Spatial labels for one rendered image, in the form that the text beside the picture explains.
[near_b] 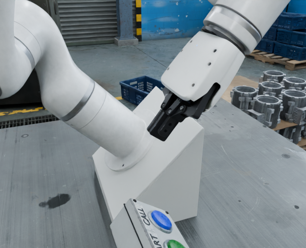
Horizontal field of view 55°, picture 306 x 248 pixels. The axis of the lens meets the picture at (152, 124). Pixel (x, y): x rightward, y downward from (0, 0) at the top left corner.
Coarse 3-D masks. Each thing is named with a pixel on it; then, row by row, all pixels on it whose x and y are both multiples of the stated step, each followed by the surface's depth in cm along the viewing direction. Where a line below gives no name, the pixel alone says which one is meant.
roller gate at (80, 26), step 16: (64, 0) 596; (80, 0) 606; (96, 0) 617; (112, 0) 628; (64, 16) 607; (80, 16) 619; (96, 16) 631; (112, 16) 642; (64, 32) 621; (80, 32) 632; (96, 32) 643; (112, 32) 657
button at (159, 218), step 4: (152, 212) 36; (156, 212) 37; (160, 212) 37; (152, 216) 36; (156, 216) 36; (160, 216) 36; (164, 216) 37; (156, 220) 35; (160, 220) 35; (164, 220) 36; (168, 220) 37; (160, 224) 35; (164, 224) 35; (168, 224) 36; (164, 228) 35; (168, 228) 35
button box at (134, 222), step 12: (132, 204) 37; (144, 204) 38; (120, 216) 37; (132, 216) 36; (144, 216) 35; (168, 216) 40; (120, 228) 36; (132, 228) 34; (144, 228) 33; (156, 228) 35; (120, 240) 35; (132, 240) 34; (144, 240) 32; (156, 240) 32; (168, 240) 33; (180, 240) 36
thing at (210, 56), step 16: (208, 32) 42; (192, 48) 43; (208, 48) 40; (224, 48) 38; (240, 48) 40; (176, 64) 45; (192, 64) 41; (208, 64) 39; (224, 64) 39; (240, 64) 40; (176, 80) 42; (192, 80) 40; (208, 80) 39; (224, 80) 40; (192, 96) 39
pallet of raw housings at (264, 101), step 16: (240, 80) 313; (272, 80) 264; (288, 80) 257; (304, 80) 250; (224, 96) 270; (240, 96) 224; (256, 96) 216; (272, 96) 215; (288, 96) 216; (304, 96) 215; (256, 112) 210; (272, 112) 204; (288, 112) 220; (304, 112) 218; (272, 128) 212; (288, 128) 225; (304, 128) 239; (304, 144) 233
